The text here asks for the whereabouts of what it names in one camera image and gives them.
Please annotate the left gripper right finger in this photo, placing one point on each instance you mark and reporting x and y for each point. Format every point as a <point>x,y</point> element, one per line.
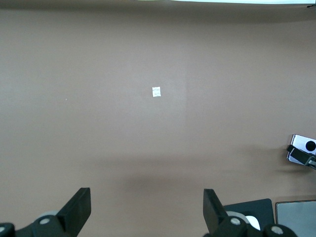
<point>217,222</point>

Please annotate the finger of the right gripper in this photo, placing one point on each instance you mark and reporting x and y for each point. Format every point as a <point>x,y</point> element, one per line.
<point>300,155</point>

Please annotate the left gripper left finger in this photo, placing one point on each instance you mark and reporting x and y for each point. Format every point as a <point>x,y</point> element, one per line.
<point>71,214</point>

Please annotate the lavender flip phone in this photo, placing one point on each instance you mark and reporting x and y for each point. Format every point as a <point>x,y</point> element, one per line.
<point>300,142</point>

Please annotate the white computer mouse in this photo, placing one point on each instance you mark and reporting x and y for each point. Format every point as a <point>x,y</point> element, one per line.
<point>253,221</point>

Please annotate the black mouse pad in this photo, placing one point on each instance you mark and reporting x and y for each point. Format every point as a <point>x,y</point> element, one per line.
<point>256,207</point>

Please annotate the silver closed laptop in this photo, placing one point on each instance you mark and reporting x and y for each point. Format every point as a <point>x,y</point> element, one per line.
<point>296,219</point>

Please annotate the small square tape sticker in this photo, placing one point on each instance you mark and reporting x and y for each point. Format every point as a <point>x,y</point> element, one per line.
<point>156,91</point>

